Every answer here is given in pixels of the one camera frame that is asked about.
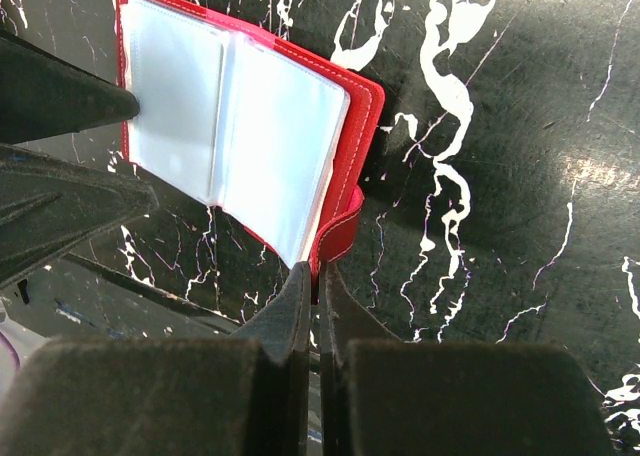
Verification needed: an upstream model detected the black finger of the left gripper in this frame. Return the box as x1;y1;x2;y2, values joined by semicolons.
1;144;158;287
1;30;140;144

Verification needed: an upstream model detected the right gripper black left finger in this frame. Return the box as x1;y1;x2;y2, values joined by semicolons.
1;262;311;455

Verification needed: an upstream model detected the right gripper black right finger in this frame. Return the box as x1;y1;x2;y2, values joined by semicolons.
318;263;614;455

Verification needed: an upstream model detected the red leather card holder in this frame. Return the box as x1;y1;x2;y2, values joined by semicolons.
112;0;386;277

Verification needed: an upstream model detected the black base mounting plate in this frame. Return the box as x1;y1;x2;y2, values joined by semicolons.
0;253;321;456

